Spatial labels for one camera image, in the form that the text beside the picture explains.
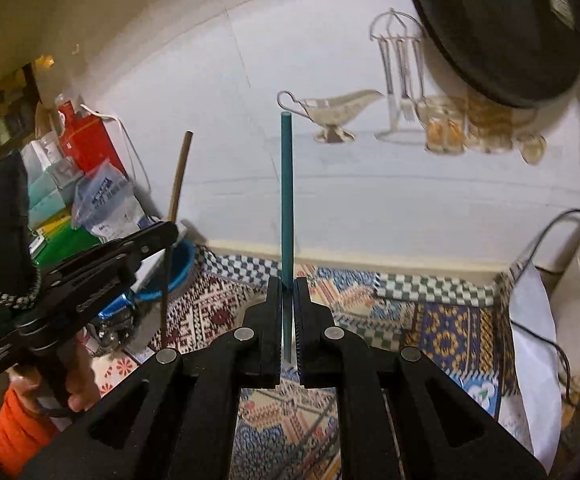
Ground brown chopstick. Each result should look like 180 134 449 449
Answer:
160 130 193 349

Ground teal chopstick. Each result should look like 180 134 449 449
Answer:
280 112 294 363

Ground orange sleeve forearm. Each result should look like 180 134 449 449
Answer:
0 387 59 479

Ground left hand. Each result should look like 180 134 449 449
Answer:
8 331 102 418

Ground green box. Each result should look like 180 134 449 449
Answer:
33 223 101 268

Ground patterned patchwork mat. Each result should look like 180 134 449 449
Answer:
89 244 536 480

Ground plastic bag of salt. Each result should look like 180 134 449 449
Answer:
71 159 145 243

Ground teal tissue box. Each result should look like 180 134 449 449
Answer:
21 140 84 230

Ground blue plastic basin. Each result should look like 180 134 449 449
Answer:
132 238 197 302

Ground red box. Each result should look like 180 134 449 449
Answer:
57 100 126 174

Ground black power cable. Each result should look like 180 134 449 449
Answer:
506 207 580 406

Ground white cable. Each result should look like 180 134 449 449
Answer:
79 103 153 196

